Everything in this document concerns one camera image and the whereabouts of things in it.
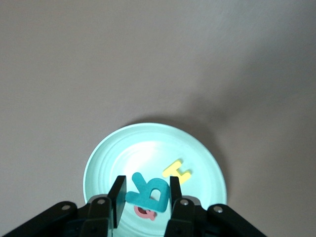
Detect brown table cover sheet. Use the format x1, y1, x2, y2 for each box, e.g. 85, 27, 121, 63
0, 0, 316, 237

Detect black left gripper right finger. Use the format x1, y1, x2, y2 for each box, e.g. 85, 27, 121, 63
164, 176, 269, 237

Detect yellow foam letter H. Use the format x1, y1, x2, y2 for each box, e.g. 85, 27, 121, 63
163, 160, 192, 186

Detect teal foam letter R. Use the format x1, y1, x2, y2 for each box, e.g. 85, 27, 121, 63
125, 172, 171, 213

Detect green plate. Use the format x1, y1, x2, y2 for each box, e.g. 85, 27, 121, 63
82, 122, 228, 237

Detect red foam letter Q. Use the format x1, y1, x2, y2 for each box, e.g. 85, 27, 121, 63
133, 206, 158, 221

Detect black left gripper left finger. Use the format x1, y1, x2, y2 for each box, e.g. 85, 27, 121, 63
0, 175, 128, 237

